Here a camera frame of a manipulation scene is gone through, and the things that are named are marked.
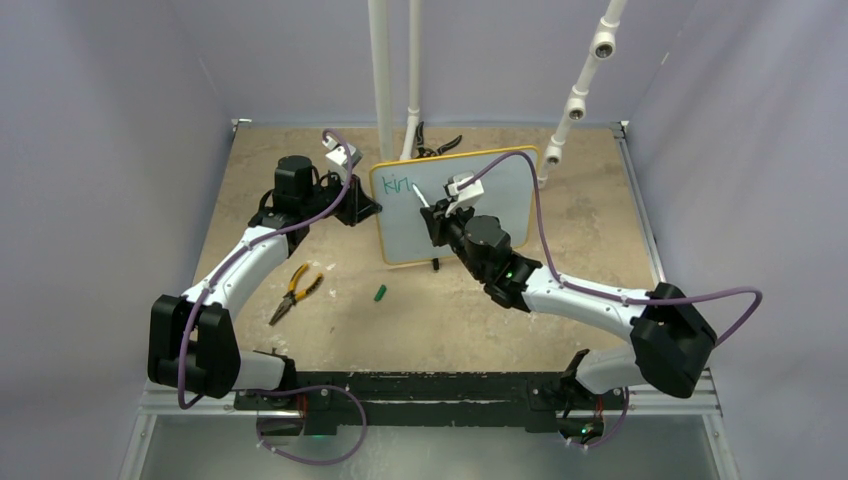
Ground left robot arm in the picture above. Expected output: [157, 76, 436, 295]
[147, 146, 382, 409]

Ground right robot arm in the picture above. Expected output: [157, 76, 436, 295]
[419, 200, 717, 407]

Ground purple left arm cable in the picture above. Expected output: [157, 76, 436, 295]
[177, 127, 354, 410]

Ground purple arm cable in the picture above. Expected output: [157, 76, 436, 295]
[457, 148, 764, 349]
[177, 127, 354, 410]

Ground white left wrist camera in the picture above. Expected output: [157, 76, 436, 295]
[323, 139, 363, 175]

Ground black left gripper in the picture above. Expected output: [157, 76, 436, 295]
[301, 168, 380, 227]

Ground green marker cap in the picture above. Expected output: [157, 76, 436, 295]
[374, 285, 387, 302]

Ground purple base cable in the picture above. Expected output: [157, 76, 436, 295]
[563, 387, 629, 453]
[255, 385, 371, 468]

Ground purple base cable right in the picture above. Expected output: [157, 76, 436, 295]
[563, 387, 629, 453]

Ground yellow framed whiteboard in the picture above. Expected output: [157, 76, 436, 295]
[369, 145, 538, 266]

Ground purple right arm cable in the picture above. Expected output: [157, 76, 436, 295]
[457, 148, 764, 349]

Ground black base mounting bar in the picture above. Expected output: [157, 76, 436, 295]
[234, 371, 624, 435]

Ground white green marker pen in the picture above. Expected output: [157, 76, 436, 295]
[411, 183, 429, 208]

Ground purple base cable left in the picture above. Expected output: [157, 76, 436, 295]
[255, 385, 371, 468]

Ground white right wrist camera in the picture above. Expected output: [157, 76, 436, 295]
[445, 172, 484, 215]

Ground yellow black pliers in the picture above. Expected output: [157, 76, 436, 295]
[268, 263, 324, 326]

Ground thin white vertical pipe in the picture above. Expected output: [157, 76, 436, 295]
[400, 0, 422, 160]

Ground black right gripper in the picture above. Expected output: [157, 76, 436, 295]
[425, 197, 487, 281]

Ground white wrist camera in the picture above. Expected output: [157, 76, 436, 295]
[445, 172, 484, 215]
[323, 139, 363, 175]

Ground thick white vertical pipe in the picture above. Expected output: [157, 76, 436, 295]
[367, 0, 394, 161]

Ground white pipe with fittings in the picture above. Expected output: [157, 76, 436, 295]
[536, 0, 628, 187]

